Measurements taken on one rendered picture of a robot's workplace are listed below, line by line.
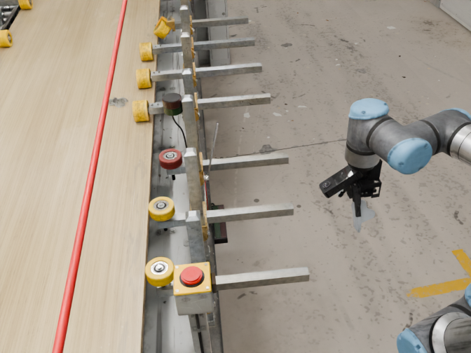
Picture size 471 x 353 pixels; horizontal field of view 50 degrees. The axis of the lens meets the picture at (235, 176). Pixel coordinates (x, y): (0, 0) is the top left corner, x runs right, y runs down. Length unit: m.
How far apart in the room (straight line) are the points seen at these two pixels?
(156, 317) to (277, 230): 1.22
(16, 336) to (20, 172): 0.67
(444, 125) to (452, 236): 1.65
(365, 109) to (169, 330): 0.89
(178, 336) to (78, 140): 0.81
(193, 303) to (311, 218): 1.88
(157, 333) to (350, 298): 1.12
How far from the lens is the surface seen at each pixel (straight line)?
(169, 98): 1.60
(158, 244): 1.87
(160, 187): 2.10
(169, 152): 1.80
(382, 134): 1.22
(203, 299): 0.98
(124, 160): 1.81
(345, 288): 2.52
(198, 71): 2.16
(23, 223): 1.68
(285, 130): 3.44
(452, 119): 1.29
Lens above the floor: 1.98
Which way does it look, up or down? 40 degrees down
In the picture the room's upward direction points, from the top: 3 degrees counter-clockwise
